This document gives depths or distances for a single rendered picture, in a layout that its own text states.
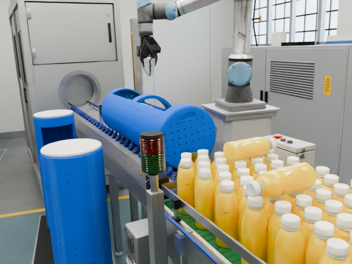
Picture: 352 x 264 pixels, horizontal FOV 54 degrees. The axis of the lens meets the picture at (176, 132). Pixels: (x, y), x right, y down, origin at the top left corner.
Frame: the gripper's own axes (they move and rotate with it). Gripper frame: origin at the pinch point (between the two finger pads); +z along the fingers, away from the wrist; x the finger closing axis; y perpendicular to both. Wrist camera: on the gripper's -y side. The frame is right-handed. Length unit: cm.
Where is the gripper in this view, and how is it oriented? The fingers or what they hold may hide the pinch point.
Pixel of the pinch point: (149, 74)
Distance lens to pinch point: 177.7
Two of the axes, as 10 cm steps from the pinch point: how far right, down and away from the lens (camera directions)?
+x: -8.9, 1.4, -4.4
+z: 0.3, 9.7, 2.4
